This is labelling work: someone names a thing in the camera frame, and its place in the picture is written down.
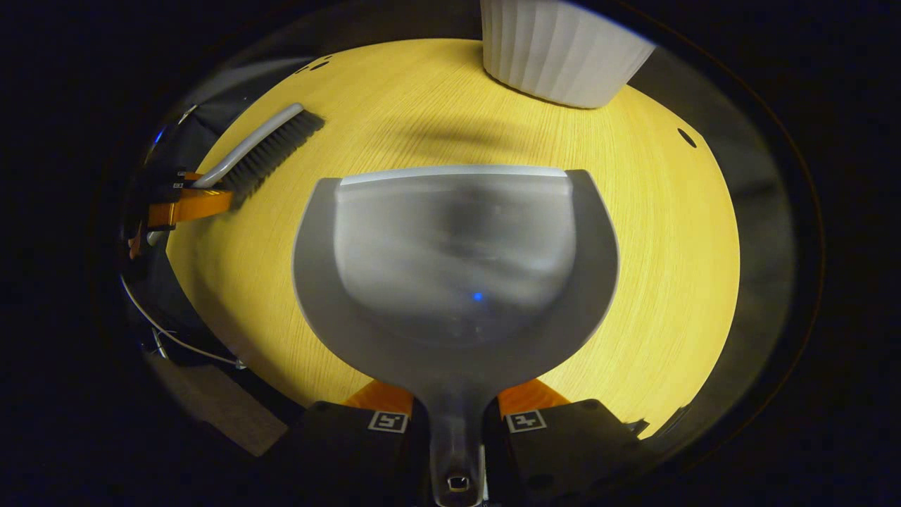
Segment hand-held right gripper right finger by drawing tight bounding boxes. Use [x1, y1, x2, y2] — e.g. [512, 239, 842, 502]
[484, 378, 650, 507]

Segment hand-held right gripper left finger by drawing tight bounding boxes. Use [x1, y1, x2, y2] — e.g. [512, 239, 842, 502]
[277, 380, 432, 506]

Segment small grey broom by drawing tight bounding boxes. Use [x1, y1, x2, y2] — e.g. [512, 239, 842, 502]
[146, 103, 327, 247]

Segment black backdrop cloth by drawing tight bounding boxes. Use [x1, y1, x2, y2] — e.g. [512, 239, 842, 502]
[106, 0, 800, 451]

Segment wooden desktop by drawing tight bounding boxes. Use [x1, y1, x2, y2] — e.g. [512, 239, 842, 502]
[165, 38, 742, 439]

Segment grey ribbed garbage bin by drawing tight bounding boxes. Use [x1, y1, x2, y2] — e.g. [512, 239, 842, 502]
[480, 0, 657, 109]

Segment white cable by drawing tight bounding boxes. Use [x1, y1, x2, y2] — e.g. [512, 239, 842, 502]
[118, 273, 248, 370]

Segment grey dustpan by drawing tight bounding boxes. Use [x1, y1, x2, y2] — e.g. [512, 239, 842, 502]
[291, 165, 621, 507]

